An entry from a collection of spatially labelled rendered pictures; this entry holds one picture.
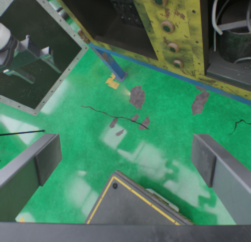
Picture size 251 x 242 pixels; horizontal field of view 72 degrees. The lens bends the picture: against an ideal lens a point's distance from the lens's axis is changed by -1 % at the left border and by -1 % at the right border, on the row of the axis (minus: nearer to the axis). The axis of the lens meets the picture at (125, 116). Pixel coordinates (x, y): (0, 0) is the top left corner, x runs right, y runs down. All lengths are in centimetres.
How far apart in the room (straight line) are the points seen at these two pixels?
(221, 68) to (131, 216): 98
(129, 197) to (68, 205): 85
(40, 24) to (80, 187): 140
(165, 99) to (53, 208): 156
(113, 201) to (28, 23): 120
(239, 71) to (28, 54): 78
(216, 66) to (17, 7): 102
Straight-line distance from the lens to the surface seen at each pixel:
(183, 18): 66
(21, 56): 67
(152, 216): 122
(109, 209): 134
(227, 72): 85
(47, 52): 66
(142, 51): 106
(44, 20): 124
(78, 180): 190
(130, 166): 161
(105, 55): 170
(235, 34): 74
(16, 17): 119
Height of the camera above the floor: 148
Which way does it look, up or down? 58 degrees down
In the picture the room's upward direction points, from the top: 51 degrees counter-clockwise
